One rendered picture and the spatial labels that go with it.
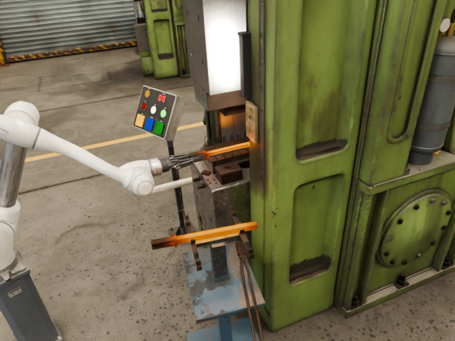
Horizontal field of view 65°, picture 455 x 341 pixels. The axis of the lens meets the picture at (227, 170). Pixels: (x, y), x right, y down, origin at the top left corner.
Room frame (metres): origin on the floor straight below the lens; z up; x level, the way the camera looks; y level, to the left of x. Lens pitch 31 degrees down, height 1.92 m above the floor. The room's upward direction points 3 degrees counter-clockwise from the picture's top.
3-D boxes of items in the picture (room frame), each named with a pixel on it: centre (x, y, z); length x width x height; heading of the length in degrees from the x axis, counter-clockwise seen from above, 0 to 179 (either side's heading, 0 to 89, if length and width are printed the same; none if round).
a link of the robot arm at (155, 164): (1.58, 0.37, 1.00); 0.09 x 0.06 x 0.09; 21
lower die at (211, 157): (1.78, -0.08, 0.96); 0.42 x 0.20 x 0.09; 111
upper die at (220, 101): (1.78, -0.08, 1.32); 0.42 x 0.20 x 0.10; 111
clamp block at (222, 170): (1.56, -0.01, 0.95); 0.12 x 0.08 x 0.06; 111
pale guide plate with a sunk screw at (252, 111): (1.45, -0.12, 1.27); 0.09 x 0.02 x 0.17; 21
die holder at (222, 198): (1.73, -0.11, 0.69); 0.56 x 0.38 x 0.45; 111
